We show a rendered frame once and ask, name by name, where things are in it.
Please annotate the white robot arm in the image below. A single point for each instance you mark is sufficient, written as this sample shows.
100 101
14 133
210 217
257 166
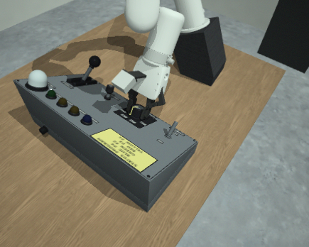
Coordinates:
144 15

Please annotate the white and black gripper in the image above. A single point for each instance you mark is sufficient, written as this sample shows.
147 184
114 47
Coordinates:
152 87

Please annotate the grey control console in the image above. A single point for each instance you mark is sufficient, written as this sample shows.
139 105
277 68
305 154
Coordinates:
138 157

